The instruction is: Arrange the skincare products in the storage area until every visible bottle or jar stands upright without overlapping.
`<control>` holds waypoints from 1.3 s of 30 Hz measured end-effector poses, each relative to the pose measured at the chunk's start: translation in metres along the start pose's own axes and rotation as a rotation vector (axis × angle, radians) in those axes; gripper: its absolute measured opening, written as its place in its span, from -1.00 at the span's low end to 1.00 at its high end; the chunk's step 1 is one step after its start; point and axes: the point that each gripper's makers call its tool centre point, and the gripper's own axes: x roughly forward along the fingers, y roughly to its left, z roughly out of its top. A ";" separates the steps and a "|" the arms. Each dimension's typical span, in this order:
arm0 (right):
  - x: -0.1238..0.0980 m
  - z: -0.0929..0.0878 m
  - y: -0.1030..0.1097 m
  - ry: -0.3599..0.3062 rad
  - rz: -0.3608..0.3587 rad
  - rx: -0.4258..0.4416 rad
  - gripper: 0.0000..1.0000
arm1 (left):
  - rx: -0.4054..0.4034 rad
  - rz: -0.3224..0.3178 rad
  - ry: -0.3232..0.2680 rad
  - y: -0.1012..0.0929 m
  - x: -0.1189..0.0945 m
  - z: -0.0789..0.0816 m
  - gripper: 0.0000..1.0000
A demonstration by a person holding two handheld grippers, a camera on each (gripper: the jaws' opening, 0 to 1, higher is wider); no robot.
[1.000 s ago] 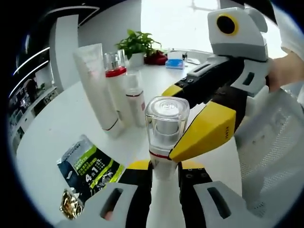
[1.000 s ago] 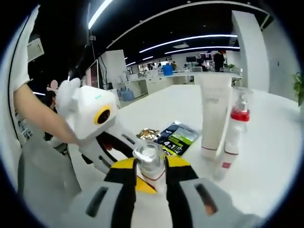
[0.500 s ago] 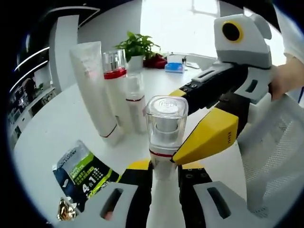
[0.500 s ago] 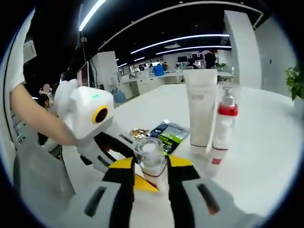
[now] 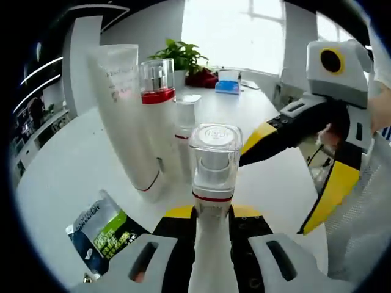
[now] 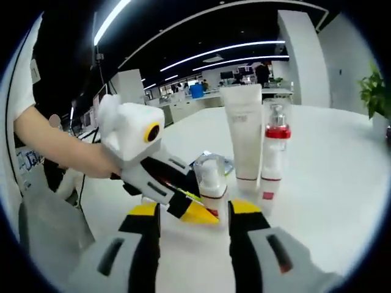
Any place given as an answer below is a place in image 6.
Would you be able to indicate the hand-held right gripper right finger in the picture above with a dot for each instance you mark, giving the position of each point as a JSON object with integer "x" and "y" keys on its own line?
{"x": 247, "y": 259}

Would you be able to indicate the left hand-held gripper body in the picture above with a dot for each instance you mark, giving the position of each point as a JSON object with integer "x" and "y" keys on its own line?
{"x": 131, "y": 134}

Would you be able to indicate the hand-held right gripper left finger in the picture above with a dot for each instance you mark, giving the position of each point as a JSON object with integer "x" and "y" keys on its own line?
{"x": 140, "y": 259}

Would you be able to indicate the small clear-capped skincare bottle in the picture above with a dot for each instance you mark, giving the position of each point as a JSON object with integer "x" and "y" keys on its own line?
{"x": 210, "y": 189}

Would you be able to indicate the black green skincare pack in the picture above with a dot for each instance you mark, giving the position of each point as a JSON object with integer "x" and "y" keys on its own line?
{"x": 228, "y": 164}

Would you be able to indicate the white skincare tube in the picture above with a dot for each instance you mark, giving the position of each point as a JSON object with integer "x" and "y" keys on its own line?
{"x": 244, "y": 137}

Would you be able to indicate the red-collared white skincare bottle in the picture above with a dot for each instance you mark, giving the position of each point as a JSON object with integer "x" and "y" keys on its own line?
{"x": 272, "y": 158}

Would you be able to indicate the blue storage bin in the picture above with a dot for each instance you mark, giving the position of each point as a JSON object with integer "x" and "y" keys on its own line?
{"x": 197, "y": 91}

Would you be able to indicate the open white laptop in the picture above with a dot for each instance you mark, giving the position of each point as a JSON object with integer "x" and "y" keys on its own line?
{"x": 95, "y": 102}

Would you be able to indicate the wide ceiling light strip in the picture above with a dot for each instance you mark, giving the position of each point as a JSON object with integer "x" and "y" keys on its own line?
{"x": 112, "y": 21}

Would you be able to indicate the white worn device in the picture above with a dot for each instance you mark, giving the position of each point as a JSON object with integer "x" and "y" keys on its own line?
{"x": 35, "y": 70}

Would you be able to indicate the long white office counter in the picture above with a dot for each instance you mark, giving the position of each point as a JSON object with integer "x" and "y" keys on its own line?
{"x": 278, "y": 91}

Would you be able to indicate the long ceiling light strip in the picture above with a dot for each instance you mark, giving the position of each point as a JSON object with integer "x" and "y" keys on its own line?
{"x": 279, "y": 42}
{"x": 284, "y": 56}

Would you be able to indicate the green potted plant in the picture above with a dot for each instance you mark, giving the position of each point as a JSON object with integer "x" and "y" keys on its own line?
{"x": 374, "y": 91}

